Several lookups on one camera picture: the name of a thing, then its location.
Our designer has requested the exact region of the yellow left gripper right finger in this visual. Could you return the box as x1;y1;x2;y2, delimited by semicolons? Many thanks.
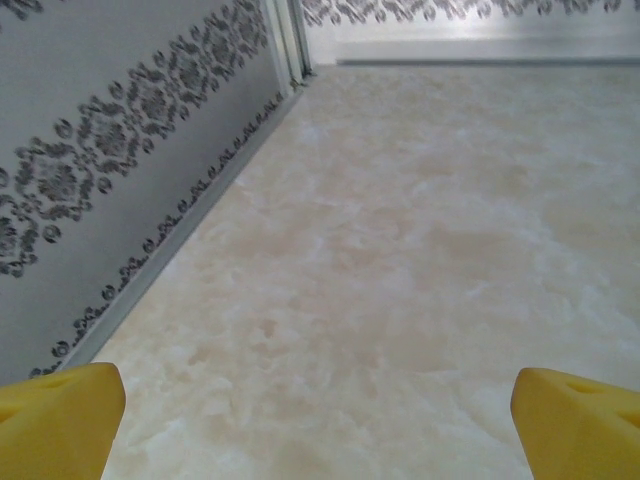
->
510;367;640;480

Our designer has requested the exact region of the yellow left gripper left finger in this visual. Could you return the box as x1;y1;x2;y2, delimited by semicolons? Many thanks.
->
0;363;126;480

